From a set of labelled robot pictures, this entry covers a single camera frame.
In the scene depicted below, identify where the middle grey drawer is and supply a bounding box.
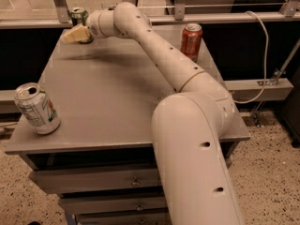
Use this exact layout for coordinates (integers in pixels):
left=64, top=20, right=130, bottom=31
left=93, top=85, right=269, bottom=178
left=58, top=194, right=167, bottom=215

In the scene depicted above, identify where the orange soda can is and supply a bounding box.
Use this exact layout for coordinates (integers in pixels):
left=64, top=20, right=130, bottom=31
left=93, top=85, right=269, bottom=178
left=180, top=23, right=203, bottom=62

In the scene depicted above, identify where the grey drawer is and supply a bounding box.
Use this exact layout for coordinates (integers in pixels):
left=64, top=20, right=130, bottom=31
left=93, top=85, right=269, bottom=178
left=77, top=210, right=171, bottom=225
left=58, top=194, right=167, bottom=215
left=28, top=157, right=233, bottom=195

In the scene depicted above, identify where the white 7up can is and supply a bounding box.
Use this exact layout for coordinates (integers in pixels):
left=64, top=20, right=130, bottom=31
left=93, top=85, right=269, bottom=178
left=14, top=82, right=61, bottom=135

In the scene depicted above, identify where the grey drawer cabinet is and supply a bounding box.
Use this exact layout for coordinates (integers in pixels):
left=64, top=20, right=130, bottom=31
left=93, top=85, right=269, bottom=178
left=4, top=24, right=251, bottom=225

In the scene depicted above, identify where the top grey drawer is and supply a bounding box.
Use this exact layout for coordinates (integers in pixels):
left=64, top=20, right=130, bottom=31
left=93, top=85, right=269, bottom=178
left=28, top=157, right=233, bottom=195

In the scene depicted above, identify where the metal railing frame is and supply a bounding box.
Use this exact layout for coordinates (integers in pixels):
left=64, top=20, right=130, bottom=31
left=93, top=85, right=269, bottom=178
left=0, top=0, right=299, bottom=29

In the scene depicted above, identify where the bottom grey drawer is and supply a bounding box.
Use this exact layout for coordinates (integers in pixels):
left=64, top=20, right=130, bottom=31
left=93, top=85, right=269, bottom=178
left=77, top=210, right=171, bottom=225

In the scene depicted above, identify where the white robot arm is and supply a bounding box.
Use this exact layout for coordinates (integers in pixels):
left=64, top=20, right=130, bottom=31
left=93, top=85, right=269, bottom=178
left=62, top=2, right=244, bottom=225

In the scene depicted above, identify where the green soda can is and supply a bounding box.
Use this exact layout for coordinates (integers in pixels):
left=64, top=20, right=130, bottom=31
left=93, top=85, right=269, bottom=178
left=70, top=7, right=94, bottom=44

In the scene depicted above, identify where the white cable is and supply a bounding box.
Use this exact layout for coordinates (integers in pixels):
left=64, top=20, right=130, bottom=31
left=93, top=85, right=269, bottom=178
left=232, top=10, right=270, bottom=105

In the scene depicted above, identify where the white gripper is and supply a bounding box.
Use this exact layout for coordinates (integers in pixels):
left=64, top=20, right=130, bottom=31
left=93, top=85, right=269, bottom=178
left=63, top=9, right=121, bottom=43

